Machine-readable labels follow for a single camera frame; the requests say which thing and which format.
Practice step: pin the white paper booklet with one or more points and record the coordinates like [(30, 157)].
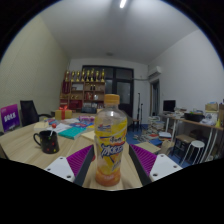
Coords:
[(61, 127)]

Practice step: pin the red-headed stick in mug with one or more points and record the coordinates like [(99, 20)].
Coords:
[(53, 126)]

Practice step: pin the wooden shelf unit with trophies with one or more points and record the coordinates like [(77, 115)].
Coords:
[(83, 93)]

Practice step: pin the white wall air conditioner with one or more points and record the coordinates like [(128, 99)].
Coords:
[(155, 71)]

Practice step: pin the black polka dot mug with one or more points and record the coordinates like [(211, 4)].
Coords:
[(49, 142)]

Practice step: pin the yellow iced tea bottle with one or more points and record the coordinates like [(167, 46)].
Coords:
[(110, 133)]

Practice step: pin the black microphone stand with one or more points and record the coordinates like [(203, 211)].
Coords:
[(138, 113)]

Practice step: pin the purple sign board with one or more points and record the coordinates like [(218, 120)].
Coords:
[(10, 117)]

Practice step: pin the wooden square stool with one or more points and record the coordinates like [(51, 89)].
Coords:
[(182, 138)]

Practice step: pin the yellow gift box red ribbon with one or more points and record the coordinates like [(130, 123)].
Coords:
[(63, 114)]

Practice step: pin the white round stool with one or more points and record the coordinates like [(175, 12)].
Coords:
[(196, 144)]

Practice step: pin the black box on desk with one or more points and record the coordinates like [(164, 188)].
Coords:
[(194, 117)]

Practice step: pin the pile of books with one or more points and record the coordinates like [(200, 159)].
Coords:
[(155, 128)]

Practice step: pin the teal book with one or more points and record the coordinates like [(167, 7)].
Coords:
[(71, 132)]

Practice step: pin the dark glass double door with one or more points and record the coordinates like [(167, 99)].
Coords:
[(123, 90)]

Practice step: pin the pale yellow notepad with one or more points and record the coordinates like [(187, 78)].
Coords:
[(40, 126)]

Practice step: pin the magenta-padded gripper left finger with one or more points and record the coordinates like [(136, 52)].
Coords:
[(60, 166)]

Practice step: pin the black office chair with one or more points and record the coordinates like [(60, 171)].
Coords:
[(29, 111)]

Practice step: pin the black computer monitor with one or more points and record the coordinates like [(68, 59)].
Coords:
[(169, 105)]

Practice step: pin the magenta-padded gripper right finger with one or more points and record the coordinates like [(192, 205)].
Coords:
[(163, 166)]

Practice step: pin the long wooden side desk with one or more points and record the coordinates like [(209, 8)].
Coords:
[(200, 124)]

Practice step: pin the small low wooden table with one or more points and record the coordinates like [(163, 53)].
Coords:
[(148, 147)]

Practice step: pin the blue books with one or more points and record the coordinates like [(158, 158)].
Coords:
[(80, 124)]

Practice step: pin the pink packet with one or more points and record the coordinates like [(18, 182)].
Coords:
[(86, 118)]

